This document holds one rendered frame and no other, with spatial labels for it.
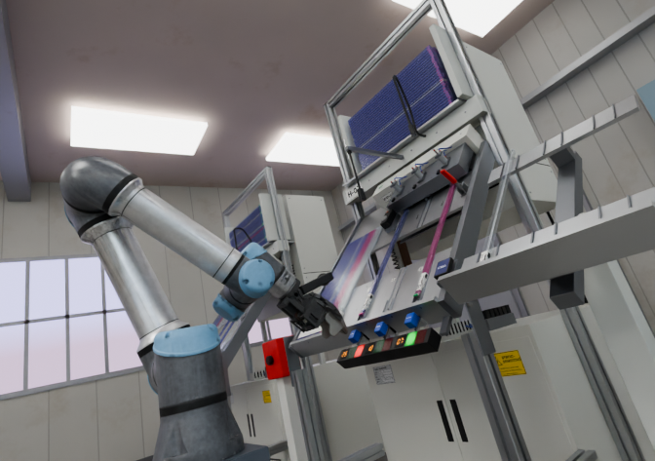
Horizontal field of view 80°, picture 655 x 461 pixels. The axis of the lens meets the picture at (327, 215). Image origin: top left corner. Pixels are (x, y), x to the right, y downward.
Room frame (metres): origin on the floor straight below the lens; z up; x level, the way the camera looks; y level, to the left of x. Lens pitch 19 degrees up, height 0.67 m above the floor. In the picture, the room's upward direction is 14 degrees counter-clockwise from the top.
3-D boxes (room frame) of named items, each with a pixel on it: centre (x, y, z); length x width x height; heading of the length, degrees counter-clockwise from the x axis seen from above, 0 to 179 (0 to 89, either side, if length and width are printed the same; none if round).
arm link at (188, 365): (0.77, 0.32, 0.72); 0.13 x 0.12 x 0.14; 32
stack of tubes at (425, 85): (1.47, -0.41, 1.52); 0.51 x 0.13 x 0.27; 40
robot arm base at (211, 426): (0.76, 0.32, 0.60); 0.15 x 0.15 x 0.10
